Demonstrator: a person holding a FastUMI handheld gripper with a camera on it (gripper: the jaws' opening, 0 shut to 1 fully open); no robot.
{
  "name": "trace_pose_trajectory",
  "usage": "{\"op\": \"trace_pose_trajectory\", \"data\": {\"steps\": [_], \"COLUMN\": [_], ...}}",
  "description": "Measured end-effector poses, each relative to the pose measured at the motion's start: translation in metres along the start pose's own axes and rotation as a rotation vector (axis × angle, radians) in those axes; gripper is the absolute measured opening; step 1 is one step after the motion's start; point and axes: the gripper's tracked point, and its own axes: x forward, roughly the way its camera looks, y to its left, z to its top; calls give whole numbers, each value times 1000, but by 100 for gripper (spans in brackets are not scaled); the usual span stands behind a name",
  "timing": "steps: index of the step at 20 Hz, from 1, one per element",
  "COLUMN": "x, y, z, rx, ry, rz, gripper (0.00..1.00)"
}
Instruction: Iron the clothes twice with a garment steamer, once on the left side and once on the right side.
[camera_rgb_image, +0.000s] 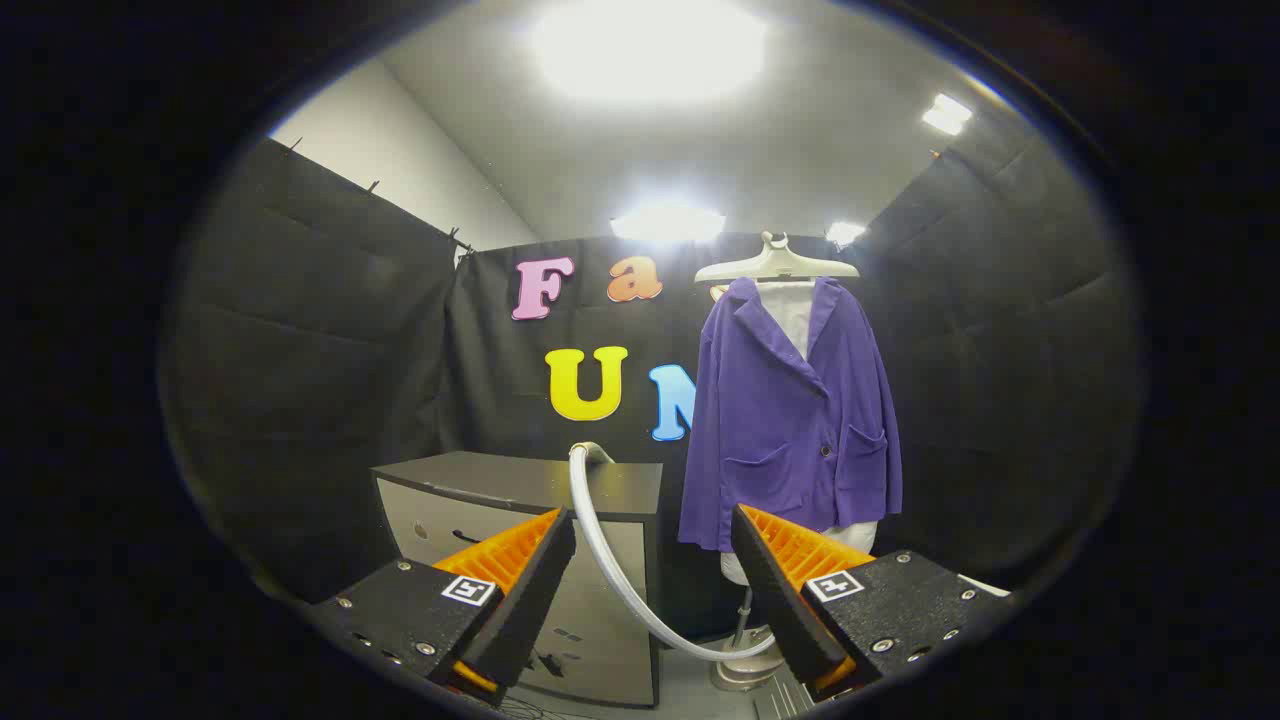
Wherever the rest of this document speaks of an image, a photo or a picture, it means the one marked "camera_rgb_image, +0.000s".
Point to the garment steamer base with pole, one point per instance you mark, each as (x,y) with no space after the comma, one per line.
(745,670)

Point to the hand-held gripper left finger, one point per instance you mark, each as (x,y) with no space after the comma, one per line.
(530,590)

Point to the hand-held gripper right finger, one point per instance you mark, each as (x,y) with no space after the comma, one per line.
(775,600)

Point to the purple jacket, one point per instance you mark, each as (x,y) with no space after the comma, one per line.
(780,430)

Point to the grey cabinet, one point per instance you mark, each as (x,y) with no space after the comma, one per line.
(430,520)

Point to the black backdrop cloth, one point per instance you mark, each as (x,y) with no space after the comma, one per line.
(330,350)

